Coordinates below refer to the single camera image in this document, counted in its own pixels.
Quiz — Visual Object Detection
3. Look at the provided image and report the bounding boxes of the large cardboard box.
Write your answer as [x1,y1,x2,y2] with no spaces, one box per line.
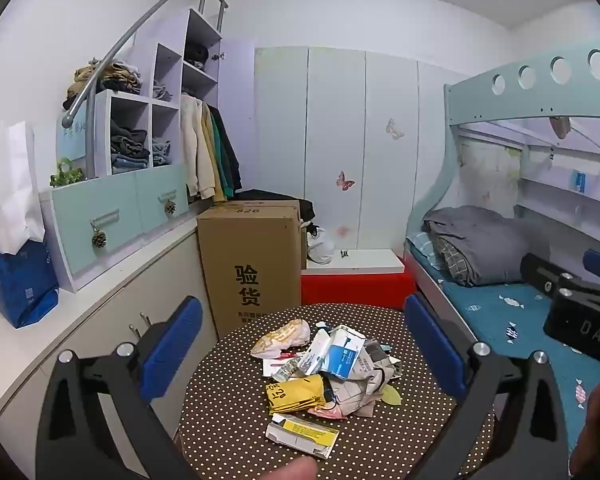
[196,205,303,341]

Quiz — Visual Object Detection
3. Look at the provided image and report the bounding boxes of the person's left hand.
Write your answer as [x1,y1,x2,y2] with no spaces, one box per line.
[257,458,318,480]

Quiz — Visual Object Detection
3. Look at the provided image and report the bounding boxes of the red wrapper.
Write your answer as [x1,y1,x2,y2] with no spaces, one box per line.
[307,402,348,419]

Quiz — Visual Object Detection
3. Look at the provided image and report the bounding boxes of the black clothes heap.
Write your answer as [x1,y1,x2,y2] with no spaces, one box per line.
[235,189,315,221]

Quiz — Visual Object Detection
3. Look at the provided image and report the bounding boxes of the yellow hanging garment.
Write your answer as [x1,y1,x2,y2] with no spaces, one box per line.
[202,102,227,202]

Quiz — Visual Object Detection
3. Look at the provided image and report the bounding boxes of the khaki clothes pile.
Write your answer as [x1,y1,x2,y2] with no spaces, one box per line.
[62,57,143,111]

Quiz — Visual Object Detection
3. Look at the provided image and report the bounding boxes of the folded dark clothes stack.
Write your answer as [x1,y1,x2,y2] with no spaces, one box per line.
[111,127,151,173]

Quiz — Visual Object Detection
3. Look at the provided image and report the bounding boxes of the white paper bag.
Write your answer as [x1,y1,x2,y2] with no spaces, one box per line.
[0,121,47,256]

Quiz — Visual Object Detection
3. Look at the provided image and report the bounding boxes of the light blue checked pillow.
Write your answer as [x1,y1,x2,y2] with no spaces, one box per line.
[410,234,443,268]

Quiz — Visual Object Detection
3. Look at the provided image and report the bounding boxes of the yellow packet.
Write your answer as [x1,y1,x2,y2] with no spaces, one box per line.
[265,375,328,415]

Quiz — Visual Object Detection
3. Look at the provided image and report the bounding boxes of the green hanging garment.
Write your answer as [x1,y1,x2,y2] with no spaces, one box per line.
[210,105,236,196]

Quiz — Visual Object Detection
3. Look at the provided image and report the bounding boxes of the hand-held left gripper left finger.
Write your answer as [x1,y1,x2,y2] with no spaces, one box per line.
[35,296,204,480]

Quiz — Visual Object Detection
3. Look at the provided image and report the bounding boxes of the red bench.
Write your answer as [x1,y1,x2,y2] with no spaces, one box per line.
[300,262,417,311]

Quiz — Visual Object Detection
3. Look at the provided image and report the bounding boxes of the black hanging garment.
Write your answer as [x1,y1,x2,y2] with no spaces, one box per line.
[212,105,243,193]

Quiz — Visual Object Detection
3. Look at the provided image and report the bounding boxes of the white board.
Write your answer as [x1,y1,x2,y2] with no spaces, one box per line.
[302,248,406,275]

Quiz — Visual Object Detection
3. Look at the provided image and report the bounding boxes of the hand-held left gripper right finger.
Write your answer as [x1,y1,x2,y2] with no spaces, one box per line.
[404,292,571,480]

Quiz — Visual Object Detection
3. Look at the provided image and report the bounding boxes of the blue bag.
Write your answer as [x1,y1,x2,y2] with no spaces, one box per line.
[0,237,61,330]

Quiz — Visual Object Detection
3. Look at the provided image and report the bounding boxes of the grey quilt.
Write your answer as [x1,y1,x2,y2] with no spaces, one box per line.
[422,205,551,287]

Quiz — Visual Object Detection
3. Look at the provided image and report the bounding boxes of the pink yellow plastic bag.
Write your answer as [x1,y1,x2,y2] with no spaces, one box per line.
[250,319,312,360]

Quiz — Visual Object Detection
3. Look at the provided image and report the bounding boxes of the yellow white carton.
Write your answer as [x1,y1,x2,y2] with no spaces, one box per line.
[266,412,340,460]

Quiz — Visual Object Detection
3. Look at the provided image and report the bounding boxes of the folded black clothes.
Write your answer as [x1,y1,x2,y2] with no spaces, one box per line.
[184,42,211,68]

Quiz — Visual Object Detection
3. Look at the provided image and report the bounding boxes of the white wardrobe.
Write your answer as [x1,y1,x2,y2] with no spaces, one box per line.
[254,46,473,256]

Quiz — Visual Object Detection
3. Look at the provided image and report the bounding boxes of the white blue carton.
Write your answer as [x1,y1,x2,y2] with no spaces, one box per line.
[320,325,367,378]

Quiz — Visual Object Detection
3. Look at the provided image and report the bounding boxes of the light blue bunk bed frame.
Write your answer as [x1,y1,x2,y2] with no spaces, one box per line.
[404,40,600,361]

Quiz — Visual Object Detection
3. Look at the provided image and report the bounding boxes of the light blue drawer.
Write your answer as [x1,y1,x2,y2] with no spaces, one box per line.
[50,177,146,281]
[135,162,191,233]

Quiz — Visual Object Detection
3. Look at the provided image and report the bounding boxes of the white red carton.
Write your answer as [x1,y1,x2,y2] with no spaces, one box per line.
[261,352,301,377]

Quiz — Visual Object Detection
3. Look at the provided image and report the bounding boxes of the grey metal handrail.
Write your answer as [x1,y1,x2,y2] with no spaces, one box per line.
[61,0,229,178]

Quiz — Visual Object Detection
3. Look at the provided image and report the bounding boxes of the cream hanging jacket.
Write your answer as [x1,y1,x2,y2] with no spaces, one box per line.
[180,94,216,201]

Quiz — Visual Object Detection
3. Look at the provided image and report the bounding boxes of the white plastic packet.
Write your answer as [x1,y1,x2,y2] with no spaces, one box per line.
[297,329,333,376]

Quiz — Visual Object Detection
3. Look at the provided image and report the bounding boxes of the blue printed bed sheet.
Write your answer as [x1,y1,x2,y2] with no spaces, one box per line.
[407,232,600,453]

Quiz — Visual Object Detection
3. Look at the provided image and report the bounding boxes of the white plastic bag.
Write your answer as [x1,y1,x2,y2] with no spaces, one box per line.
[306,226,336,265]

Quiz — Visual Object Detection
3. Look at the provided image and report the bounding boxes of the person's right forearm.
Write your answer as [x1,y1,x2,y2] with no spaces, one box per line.
[570,375,600,480]

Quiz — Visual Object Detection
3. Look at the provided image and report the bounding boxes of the purple stair cabinet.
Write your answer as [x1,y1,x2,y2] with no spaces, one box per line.
[39,7,256,293]

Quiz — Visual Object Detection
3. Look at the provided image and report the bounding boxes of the small cardboard box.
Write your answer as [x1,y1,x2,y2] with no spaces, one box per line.
[298,207,309,271]

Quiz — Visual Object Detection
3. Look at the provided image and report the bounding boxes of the dark plaid pillow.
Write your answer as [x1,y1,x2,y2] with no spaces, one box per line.
[432,236,468,281]

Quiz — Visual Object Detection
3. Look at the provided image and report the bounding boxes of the low white cabinet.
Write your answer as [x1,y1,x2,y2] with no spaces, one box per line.
[0,215,218,431]

